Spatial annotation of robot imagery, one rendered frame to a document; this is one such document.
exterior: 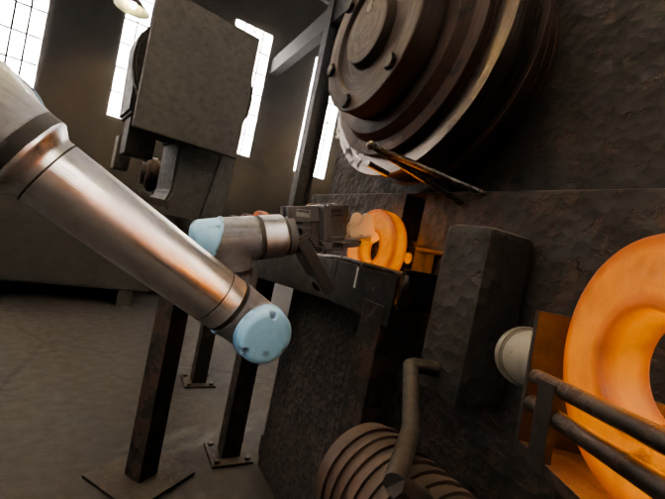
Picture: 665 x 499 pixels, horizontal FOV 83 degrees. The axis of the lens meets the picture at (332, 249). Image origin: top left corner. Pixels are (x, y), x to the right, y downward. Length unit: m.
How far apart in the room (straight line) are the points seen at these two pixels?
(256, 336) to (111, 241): 0.19
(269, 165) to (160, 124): 8.25
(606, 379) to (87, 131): 10.63
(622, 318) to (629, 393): 0.05
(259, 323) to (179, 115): 2.85
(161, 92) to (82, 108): 7.60
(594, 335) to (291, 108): 11.61
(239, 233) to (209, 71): 2.85
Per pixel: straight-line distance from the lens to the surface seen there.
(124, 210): 0.45
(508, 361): 0.41
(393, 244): 0.70
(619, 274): 0.31
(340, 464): 0.47
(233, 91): 3.44
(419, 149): 0.66
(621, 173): 0.64
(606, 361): 0.31
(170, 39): 3.37
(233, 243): 0.60
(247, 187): 11.06
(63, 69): 10.99
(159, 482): 1.28
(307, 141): 7.93
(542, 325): 0.34
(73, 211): 0.45
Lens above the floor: 0.74
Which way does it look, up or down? 1 degrees down
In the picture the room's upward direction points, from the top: 12 degrees clockwise
